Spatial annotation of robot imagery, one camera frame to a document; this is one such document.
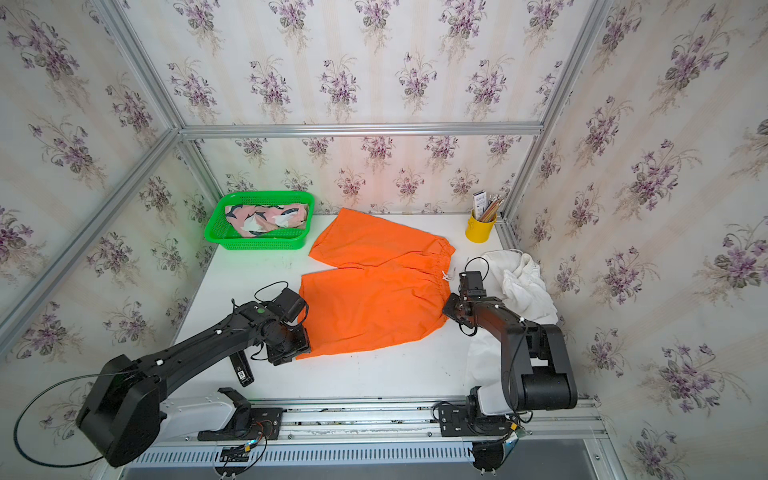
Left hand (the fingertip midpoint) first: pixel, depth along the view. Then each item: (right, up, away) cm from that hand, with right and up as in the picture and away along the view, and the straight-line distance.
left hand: (310, 355), depth 81 cm
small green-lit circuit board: (-16, -20, -9) cm, 27 cm away
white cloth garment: (+62, +20, +14) cm, 67 cm away
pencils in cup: (+57, +43, +26) cm, 76 cm away
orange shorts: (+21, +17, +18) cm, 32 cm away
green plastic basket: (-41, +35, +29) cm, 62 cm away
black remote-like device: (-18, -3, -2) cm, 18 cm away
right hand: (+42, +9, +13) cm, 45 cm away
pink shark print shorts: (-29, +40, +29) cm, 57 cm away
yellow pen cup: (+56, +35, +29) cm, 72 cm away
